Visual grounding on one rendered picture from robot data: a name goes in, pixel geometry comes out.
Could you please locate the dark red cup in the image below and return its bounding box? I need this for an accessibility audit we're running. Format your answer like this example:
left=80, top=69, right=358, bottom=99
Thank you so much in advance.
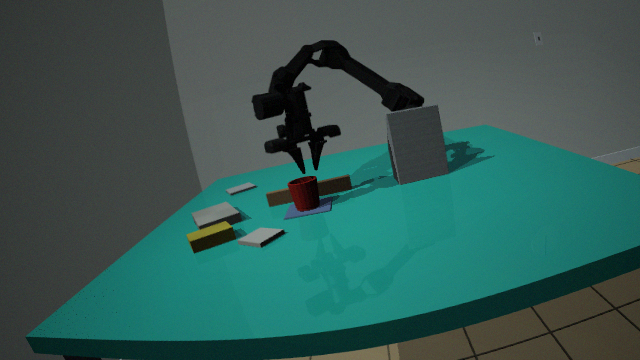
left=287, top=176, right=320, bottom=212

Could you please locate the yellow rectangular block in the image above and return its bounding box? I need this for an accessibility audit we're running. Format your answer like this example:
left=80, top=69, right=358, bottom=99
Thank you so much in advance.
left=187, top=221, right=236, bottom=253

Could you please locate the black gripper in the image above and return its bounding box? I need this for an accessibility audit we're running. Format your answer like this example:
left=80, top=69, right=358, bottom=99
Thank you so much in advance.
left=264, top=109, right=341, bottom=174

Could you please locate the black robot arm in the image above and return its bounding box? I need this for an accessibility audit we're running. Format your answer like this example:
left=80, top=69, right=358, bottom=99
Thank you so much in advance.
left=251, top=40, right=424, bottom=120

